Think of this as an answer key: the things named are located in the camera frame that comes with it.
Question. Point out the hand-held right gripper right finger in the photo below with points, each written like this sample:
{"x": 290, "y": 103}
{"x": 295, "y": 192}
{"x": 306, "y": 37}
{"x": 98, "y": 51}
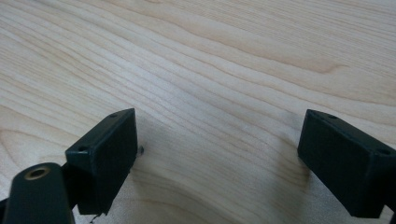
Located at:
{"x": 342, "y": 168}

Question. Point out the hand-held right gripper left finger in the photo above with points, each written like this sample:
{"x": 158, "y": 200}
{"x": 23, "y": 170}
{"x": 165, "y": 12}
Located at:
{"x": 104, "y": 155}

